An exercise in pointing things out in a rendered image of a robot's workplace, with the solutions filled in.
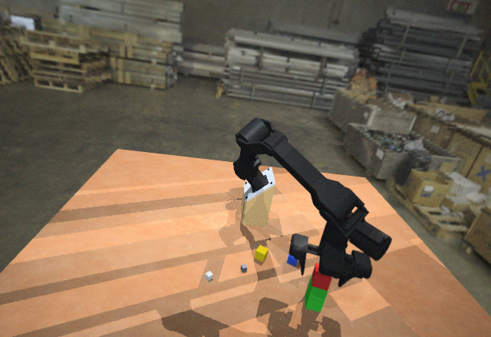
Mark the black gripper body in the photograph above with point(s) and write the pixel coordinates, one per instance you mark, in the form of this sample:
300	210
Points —
299	247

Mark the green block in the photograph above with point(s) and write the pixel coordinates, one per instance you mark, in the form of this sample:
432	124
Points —
312	304
315	293

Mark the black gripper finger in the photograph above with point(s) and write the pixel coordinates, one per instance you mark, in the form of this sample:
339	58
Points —
343	280
302	264

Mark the blue block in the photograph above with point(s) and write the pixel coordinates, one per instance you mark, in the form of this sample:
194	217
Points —
291	260

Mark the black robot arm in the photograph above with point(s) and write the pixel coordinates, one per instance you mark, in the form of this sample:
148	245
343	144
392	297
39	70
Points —
333	201

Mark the red block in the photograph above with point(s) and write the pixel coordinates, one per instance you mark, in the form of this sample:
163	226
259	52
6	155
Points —
318	280

